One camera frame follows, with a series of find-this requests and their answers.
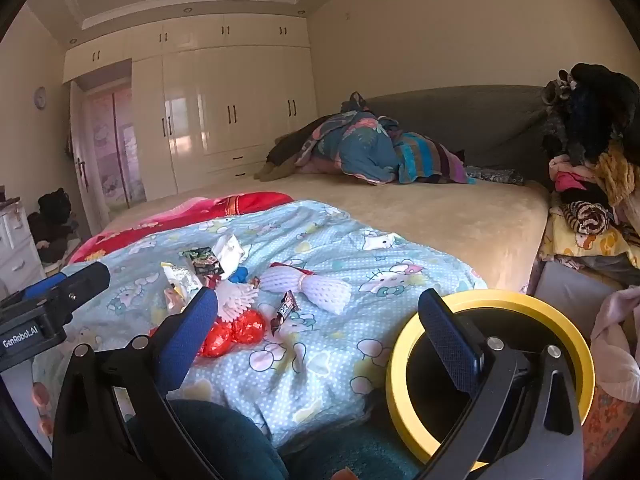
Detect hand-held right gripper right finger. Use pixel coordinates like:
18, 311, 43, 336
415, 289, 585, 480

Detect white foam fruit net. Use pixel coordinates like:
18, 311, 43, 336
260, 266, 353, 316

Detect door with pink curtain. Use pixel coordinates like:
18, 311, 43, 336
70, 80, 148, 231

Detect red blanket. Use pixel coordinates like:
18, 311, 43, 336
67, 191, 296, 266

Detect yellow white snack wrapper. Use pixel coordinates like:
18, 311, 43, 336
160, 261, 206, 311

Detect pile of black clothes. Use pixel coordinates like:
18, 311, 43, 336
542, 62, 640, 166

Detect green black snack packet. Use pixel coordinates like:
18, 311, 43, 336
181, 246, 223, 276

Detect person's teal trousers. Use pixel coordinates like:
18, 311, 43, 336
125, 399, 426, 480

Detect floral laundry bag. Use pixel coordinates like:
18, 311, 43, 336
590, 285, 640, 403

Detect cream wardrobe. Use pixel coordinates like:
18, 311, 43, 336
62, 14, 318, 206

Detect yellow round bin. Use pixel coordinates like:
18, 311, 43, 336
386, 290, 596, 471

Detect striped blanket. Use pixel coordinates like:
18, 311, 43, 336
392, 131, 476, 184

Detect red plastic bag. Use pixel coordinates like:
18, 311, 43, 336
150, 309, 267, 358

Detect blue cartoon printed blanket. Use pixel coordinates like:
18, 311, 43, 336
32, 200, 488, 436

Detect beige bed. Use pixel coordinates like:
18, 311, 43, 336
100, 160, 551, 296

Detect brown cloth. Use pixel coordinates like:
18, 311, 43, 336
254, 132, 321, 182

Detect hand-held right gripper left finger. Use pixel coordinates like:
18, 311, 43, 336
52, 286, 221, 480

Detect grey patterned cloth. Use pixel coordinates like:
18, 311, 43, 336
465, 166, 523, 186

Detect brown white striped knit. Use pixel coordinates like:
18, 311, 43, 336
562, 200, 613, 235

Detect pink cloth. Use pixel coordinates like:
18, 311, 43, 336
549, 156, 601, 193

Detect white drawer cabinet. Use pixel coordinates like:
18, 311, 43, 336
0, 195, 46, 301

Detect dark candy wrapper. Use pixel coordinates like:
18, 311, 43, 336
270, 290, 301, 336

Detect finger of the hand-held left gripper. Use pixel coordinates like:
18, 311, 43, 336
10, 262, 112, 311

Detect mustard knitted garment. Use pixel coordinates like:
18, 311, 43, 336
597, 140, 640, 206

